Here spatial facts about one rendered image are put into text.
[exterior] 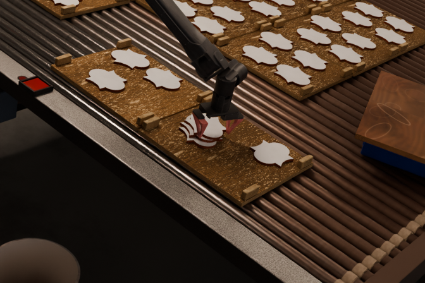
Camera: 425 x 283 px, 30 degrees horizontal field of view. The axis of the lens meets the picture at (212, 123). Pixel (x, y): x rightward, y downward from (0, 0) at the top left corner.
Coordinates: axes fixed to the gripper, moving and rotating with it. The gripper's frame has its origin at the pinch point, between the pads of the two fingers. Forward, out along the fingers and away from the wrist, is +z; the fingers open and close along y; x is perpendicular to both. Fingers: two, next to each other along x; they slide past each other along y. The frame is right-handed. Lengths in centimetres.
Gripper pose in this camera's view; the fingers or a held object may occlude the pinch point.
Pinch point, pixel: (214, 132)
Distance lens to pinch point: 236.4
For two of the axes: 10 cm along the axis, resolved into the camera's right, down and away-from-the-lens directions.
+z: -1.9, 8.3, 5.3
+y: -8.7, 1.1, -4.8
